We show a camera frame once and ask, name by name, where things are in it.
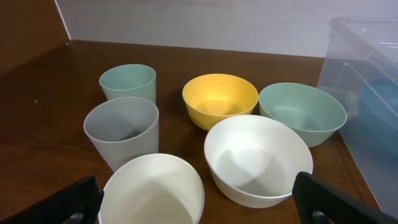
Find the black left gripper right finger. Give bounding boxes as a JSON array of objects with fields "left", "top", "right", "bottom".
[{"left": 292, "top": 172, "right": 397, "bottom": 224}]

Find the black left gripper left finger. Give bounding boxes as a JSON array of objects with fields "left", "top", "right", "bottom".
[{"left": 1, "top": 174, "right": 104, "bottom": 224}]

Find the cream white cup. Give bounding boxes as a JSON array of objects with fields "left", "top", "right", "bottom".
[{"left": 98, "top": 153, "right": 205, "bottom": 224}]

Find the dark blue plate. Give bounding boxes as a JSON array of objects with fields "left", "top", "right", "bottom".
[{"left": 358, "top": 79, "right": 397, "bottom": 156}]

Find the clear plastic storage container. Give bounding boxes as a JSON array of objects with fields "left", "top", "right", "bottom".
[{"left": 317, "top": 17, "right": 397, "bottom": 217}]

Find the white bowl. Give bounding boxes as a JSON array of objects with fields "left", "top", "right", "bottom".
[{"left": 204, "top": 114, "right": 313, "bottom": 208}]

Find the grey cup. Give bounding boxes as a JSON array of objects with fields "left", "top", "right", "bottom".
[{"left": 83, "top": 96, "right": 160, "bottom": 172}]

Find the green bowl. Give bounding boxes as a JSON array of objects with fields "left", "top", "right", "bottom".
[{"left": 259, "top": 82, "right": 347, "bottom": 147}]

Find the green cup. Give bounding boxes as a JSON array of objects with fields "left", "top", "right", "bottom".
[{"left": 99, "top": 64, "right": 157, "bottom": 104}]

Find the yellow bowl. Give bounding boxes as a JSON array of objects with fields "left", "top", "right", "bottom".
[{"left": 182, "top": 73, "right": 259, "bottom": 131}]

